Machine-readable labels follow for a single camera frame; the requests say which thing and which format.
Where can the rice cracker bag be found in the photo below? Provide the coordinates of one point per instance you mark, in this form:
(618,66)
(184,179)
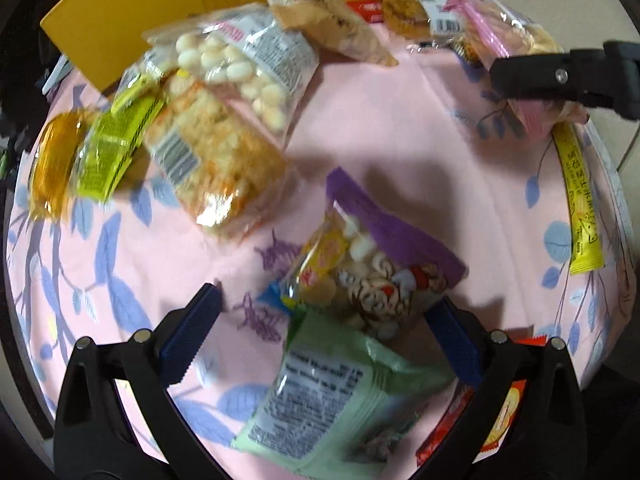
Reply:
(225,173)

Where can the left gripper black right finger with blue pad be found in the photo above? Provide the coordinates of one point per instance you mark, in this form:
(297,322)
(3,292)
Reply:
(563,427)

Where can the purple top mixed candy bag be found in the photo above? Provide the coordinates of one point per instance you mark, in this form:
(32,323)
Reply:
(365,267)

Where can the golden orange snack packet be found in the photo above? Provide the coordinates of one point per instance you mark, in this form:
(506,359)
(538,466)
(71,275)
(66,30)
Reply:
(55,156)

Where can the pink floral tablecloth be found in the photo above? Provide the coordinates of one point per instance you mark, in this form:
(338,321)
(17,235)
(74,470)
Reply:
(428,140)

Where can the clear bag white round snacks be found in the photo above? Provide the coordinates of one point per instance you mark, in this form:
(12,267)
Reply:
(245,53)

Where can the yellow-green snack packet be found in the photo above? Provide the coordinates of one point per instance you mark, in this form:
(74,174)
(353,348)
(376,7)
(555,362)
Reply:
(109,147)

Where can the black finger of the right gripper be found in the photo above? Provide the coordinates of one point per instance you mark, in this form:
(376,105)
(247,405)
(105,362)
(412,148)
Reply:
(575,76)

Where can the brown cookie pack with label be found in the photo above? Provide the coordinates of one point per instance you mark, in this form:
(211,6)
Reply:
(425,23)

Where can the light green snack bag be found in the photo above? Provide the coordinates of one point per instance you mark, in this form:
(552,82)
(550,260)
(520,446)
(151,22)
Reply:
(340,404)

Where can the long yellow snack stick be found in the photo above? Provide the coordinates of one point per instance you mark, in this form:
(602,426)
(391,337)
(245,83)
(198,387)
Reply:
(586,255)

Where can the red cookie packet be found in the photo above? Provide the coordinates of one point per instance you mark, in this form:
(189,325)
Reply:
(498,427)

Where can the brown snack packet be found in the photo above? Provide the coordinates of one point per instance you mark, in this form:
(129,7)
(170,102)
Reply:
(333,25)

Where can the pink biscuit bag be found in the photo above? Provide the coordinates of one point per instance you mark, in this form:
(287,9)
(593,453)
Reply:
(496,31)

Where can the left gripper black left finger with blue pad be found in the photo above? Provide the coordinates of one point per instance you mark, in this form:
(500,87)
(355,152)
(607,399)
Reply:
(93,437)

